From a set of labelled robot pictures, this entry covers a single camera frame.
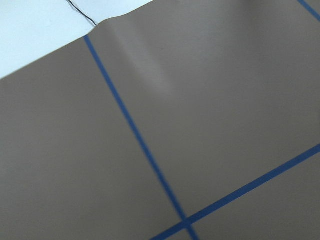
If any brown paper table cover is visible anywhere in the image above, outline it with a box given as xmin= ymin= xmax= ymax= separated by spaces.
xmin=0 ymin=0 xmax=320 ymax=240

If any thin black wire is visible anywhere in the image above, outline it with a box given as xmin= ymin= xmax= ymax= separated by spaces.
xmin=66 ymin=0 xmax=99 ymax=27

